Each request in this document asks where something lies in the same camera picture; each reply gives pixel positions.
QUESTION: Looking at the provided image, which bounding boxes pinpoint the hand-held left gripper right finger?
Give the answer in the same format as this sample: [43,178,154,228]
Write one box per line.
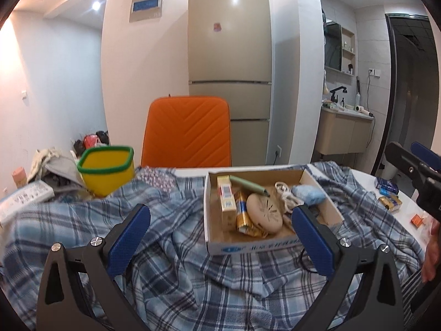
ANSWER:
[291,205,405,331]

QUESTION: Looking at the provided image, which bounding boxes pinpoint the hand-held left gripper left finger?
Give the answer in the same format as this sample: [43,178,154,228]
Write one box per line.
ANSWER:
[36,203,152,331]

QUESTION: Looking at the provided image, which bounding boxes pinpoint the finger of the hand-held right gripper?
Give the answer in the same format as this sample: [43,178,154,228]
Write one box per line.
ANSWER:
[384,141,436,188]
[411,141,441,173]

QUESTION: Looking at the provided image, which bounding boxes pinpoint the light blue tissue packet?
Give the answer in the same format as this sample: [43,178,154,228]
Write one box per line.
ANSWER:
[292,184,327,208]

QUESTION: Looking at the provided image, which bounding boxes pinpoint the round beige vented disc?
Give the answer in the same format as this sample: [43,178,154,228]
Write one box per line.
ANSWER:
[246,193,286,238]

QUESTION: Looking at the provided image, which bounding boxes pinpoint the white charger cable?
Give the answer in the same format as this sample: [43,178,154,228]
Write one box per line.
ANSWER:
[275,181,301,214]

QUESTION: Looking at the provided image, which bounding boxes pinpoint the shallow cardboard box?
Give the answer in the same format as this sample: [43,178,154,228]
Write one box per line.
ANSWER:
[203,164,346,256]

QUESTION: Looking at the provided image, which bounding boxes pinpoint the gold and blue cigarette pack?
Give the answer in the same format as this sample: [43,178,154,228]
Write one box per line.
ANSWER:
[235,191,268,238]

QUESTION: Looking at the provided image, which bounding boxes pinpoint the pale green pouch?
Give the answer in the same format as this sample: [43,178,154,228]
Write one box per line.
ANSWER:
[228,175,272,198]

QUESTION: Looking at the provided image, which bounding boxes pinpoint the yellow small box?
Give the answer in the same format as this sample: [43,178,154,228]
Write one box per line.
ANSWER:
[216,175,239,232]

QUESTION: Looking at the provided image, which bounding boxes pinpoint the person's right hand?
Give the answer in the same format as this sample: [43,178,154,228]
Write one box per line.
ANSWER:
[421,219,441,283]

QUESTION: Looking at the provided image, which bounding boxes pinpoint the white trash bin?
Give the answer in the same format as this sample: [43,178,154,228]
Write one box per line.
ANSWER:
[377,160,402,180]

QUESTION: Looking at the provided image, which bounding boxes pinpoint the clear plastic packet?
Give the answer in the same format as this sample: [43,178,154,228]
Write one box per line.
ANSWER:
[418,214,440,245]

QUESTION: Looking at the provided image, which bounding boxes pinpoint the yellow bin with green rim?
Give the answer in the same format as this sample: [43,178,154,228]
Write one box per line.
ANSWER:
[77,146,136,198]

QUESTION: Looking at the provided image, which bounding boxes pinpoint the beige vanity cabinet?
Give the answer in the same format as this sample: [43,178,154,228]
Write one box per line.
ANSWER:
[315,107,374,155]

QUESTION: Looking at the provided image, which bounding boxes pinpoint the floral patterned cloth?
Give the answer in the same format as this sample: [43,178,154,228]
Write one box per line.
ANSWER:
[136,166,178,194]

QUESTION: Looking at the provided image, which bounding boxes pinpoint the black framed glass door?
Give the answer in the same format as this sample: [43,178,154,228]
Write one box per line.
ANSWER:
[370,13,441,180]

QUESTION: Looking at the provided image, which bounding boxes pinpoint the blue plaid shirt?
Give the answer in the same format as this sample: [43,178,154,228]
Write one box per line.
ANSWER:
[0,160,426,331]

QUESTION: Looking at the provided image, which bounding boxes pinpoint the grey cloth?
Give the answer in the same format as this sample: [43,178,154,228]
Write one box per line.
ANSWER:
[43,155,85,194]

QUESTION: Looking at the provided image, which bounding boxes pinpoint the white printed box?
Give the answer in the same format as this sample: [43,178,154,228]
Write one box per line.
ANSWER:
[0,182,55,228]

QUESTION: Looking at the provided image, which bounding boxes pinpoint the wooden niche shelf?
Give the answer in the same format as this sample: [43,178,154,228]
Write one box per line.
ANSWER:
[341,28,355,76]

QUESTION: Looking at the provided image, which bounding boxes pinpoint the beige cloth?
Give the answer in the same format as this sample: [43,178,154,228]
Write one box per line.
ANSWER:
[30,148,64,180]

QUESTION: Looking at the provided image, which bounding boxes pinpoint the orange chair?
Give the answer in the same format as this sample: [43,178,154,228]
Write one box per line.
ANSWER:
[141,96,232,168]

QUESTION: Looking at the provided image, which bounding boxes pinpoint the bathroom mirror cabinet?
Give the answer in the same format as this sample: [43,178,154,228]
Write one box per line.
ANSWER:
[324,22,342,71]

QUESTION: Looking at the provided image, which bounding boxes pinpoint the beige three-door refrigerator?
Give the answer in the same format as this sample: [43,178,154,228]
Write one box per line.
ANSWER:
[188,0,273,166]

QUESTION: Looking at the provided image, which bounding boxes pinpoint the black hair dryer cable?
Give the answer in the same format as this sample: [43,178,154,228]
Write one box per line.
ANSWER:
[365,74,376,149]

